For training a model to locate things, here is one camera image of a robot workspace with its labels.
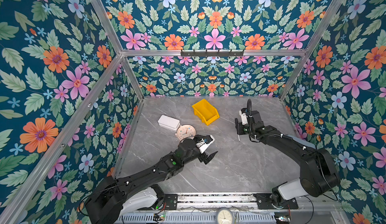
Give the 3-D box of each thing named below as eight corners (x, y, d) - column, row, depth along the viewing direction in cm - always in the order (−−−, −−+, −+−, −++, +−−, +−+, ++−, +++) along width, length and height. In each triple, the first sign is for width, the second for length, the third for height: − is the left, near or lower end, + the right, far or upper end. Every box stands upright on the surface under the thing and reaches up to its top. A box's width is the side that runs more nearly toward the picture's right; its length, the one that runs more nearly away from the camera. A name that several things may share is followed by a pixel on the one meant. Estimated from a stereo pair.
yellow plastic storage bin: (206, 127, 104) (206, 121, 98) (191, 111, 113) (191, 105, 108) (219, 118, 109) (220, 112, 103) (204, 103, 118) (204, 97, 112)
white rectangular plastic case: (158, 125, 105) (156, 121, 101) (163, 118, 109) (162, 114, 105) (176, 132, 101) (175, 129, 97) (181, 124, 105) (180, 120, 102)
